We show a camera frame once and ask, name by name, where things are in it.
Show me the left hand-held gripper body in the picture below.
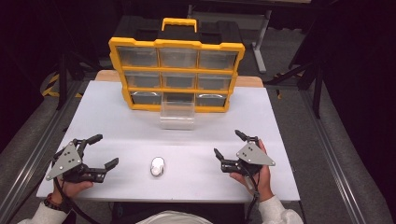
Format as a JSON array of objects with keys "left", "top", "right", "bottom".
[{"left": 46, "top": 141, "right": 108, "bottom": 184}]

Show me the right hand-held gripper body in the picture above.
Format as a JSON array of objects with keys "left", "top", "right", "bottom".
[{"left": 220, "top": 141, "right": 276, "bottom": 178}]

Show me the small white oval object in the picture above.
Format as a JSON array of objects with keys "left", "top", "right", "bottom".
[{"left": 149, "top": 156, "right": 166, "bottom": 178}]

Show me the clear plastic drawer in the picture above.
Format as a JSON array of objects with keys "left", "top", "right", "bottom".
[{"left": 159, "top": 101, "right": 196, "bottom": 131}]

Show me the yellow drawer organizer cabinet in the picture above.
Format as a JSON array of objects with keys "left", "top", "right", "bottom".
[{"left": 107, "top": 17, "right": 247, "bottom": 114}]

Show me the person's left hand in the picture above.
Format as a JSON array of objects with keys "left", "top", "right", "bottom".
[{"left": 50, "top": 178, "right": 94, "bottom": 203}]

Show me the person's right hand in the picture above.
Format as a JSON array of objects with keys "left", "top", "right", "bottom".
[{"left": 229, "top": 139, "right": 276, "bottom": 203}]

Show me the black tripod stand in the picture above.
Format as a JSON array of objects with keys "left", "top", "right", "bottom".
[
  {"left": 52, "top": 50, "right": 101, "bottom": 110},
  {"left": 264, "top": 57, "right": 325, "bottom": 119}
]

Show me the yellow black hazard tape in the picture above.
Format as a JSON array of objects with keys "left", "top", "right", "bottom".
[{"left": 41, "top": 72, "right": 84, "bottom": 99}]

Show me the person's torso white shirt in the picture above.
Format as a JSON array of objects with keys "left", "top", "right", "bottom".
[{"left": 134, "top": 210, "right": 215, "bottom": 224}]

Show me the grey metal stand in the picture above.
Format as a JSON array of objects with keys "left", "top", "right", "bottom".
[{"left": 186, "top": 8, "right": 273, "bottom": 75}]

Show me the aluminium rail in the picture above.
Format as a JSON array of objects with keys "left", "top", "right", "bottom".
[
  {"left": 0, "top": 78, "right": 86, "bottom": 224},
  {"left": 298, "top": 89, "right": 370, "bottom": 224}
]

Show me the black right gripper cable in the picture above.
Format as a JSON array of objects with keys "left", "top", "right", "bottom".
[{"left": 244, "top": 170, "right": 262, "bottom": 224}]

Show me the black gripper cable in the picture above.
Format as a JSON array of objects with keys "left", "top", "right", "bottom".
[
  {"left": 244, "top": 170, "right": 262, "bottom": 224},
  {"left": 53, "top": 176, "right": 96, "bottom": 224}
]

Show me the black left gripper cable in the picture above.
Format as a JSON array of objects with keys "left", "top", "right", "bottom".
[{"left": 53, "top": 176, "right": 96, "bottom": 224}]

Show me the dark bead bracelet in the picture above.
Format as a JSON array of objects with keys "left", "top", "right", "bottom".
[{"left": 43, "top": 192, "right": 71, "bottom": 215}]

